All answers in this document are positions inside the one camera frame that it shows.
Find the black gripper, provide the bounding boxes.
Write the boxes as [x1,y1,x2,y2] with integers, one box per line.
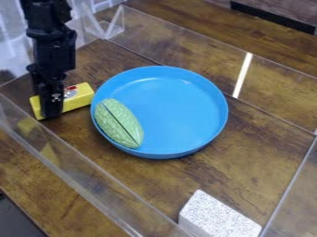
[20,0,76,119]

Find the yellow block with label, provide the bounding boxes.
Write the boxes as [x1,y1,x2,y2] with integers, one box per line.
[30,82,94,120]

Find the blue round tray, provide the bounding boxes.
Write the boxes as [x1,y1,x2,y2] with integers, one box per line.
[91,66,229,159]

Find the white speckled foam block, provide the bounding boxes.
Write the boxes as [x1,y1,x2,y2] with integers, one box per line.
[178,190,261,237]

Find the green bitter gourd toy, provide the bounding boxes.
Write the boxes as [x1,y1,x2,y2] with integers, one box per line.
[94,98,143,149]

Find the clear acrylic corner bracket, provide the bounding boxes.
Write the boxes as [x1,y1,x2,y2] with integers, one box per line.
[76,3,126,44]

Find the clear acrylic front wall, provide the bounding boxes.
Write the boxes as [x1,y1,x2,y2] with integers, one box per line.
[0,94,191,237]

